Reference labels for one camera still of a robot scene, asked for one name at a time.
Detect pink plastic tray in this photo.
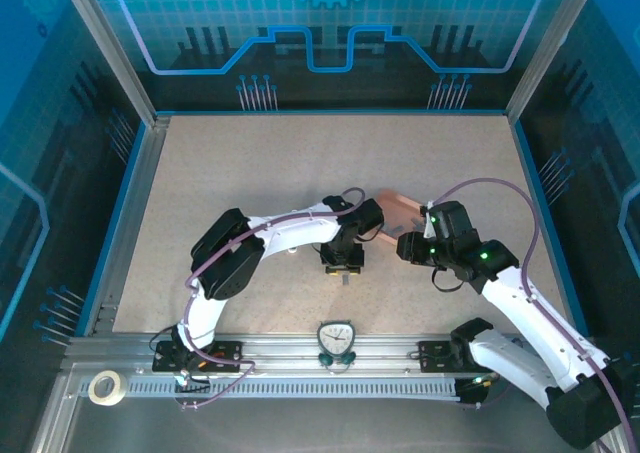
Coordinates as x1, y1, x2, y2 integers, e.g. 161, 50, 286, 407
374, 187, 427, 249

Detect small green alarm clock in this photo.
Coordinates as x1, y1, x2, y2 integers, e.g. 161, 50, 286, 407
316, 320, 357, 374

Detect white tape roll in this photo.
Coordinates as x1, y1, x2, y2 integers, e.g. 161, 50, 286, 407
87, 370, 127, 407

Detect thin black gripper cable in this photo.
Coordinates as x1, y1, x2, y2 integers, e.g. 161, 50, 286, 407
431, 266, 465, 295

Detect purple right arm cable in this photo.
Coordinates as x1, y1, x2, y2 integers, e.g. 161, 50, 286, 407
429, 176, 632, 453

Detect aluminium mounting rail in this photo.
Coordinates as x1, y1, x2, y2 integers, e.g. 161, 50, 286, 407
62, 331, 599, 377

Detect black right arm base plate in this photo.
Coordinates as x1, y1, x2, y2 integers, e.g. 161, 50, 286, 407
416, 340, 510, 374

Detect slotted grey cable duct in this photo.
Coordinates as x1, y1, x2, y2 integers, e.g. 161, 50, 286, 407
79, 376, 462, 402

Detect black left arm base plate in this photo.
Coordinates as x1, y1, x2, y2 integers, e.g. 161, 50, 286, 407
151, 340, 245, 374

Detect aluminium side frame rail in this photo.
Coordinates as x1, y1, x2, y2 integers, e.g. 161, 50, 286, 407
82, 117, 171, 339

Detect aluminium right frame post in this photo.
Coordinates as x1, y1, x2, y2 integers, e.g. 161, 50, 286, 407
505, 0, 586, 122

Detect aluminium frame post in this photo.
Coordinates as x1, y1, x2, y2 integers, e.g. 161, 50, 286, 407
505, 0, 586, 122
55, 0, 171, 130

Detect aluminium left frame post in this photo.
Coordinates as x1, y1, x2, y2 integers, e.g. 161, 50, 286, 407
55, 0, 171, 130

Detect aluminium front frame profile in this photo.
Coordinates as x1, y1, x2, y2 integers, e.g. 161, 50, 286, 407
29, 372, 84, 453

